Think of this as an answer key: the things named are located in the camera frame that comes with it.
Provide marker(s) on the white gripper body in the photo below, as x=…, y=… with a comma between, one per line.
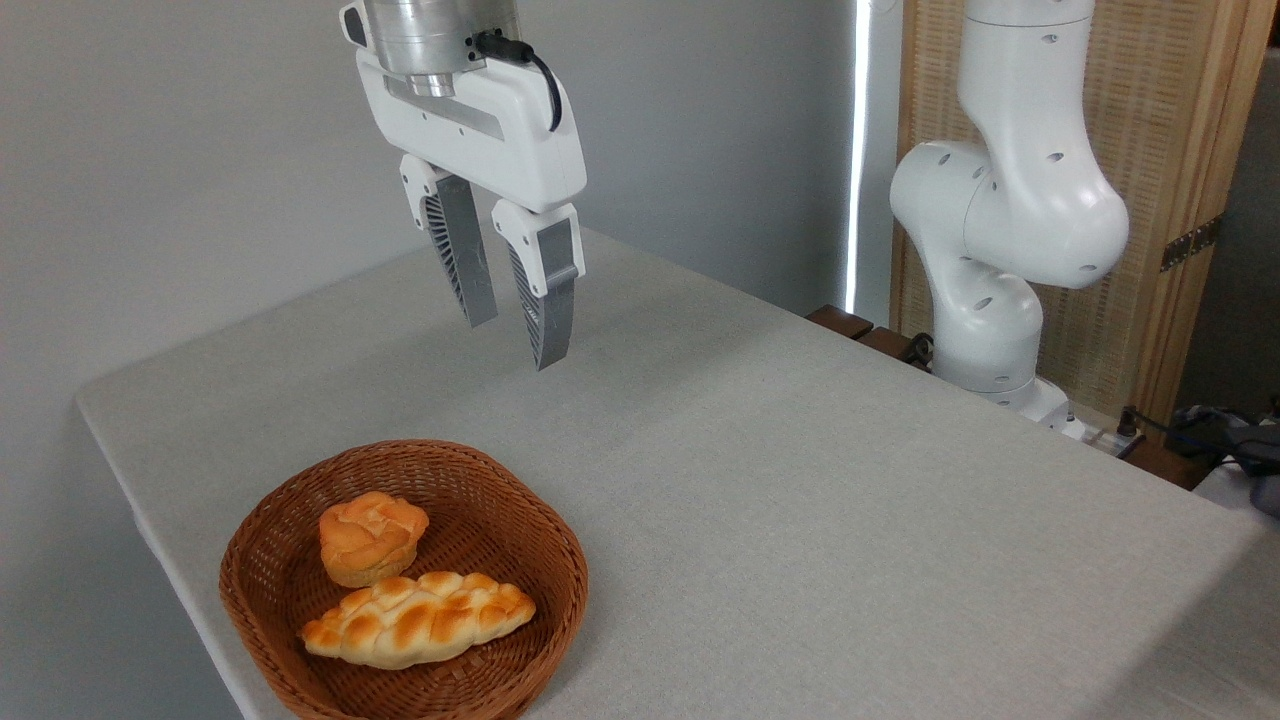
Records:
x=500, y=140

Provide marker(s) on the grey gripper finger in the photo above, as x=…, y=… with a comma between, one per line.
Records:
x=550, y=300
x=465, y=260

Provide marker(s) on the round orange bread roll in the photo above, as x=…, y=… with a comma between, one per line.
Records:
x=370, y=540

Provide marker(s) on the braided bread loaf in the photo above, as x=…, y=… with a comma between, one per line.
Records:
x=420, y=620

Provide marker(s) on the brown wicker basket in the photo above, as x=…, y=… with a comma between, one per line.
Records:
x=470, y=500

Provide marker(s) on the dark wooden base board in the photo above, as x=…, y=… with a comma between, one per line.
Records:
x=840, y=322

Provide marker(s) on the grey tablecloth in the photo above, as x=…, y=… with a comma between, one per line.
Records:
x=800, y=500

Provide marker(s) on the white vertical light strip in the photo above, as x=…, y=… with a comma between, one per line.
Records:
x=857, y=150

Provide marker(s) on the white power strip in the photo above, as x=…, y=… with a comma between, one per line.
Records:
x=1100, y=440

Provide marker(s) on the wooden rattan folding screen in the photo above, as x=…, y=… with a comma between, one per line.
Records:
x=1150, y=120

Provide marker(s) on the metal screen hinge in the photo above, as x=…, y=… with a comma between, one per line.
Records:
x=1190, y=243

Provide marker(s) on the dark grey bag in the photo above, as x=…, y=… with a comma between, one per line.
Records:
x=1255, y=450

